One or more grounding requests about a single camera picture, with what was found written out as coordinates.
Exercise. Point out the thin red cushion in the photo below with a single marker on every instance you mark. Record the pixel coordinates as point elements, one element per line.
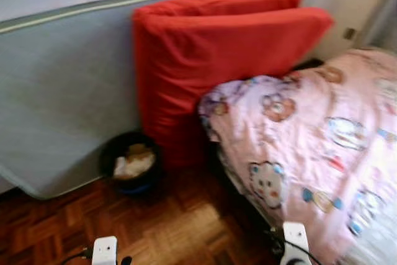
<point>236,3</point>

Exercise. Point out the large red cushion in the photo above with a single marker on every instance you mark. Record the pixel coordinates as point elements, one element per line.
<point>205,60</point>

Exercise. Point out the crumpled paper rubbish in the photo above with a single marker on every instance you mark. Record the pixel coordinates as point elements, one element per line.
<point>133,162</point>

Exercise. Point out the black waste bin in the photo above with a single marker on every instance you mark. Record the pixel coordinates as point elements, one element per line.
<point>107,156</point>

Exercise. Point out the dark wall outlet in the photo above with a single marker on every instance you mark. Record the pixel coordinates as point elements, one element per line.
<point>350,33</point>

